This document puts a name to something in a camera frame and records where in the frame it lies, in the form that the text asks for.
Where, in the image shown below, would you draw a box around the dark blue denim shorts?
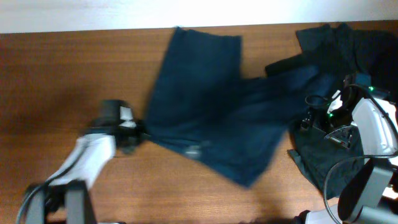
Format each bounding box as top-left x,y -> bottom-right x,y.
144,27 -> 334,187

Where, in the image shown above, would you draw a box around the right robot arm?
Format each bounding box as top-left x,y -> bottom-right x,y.
302,78 -> 397,223

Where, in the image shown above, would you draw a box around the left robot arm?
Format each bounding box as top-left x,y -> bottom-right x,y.
16,100 -> 143,224

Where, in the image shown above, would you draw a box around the black garment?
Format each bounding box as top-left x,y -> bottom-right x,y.
265,24 -> 397,199

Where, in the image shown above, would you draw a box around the right black camera cable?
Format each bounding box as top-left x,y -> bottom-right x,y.
304,83 -> 398,224

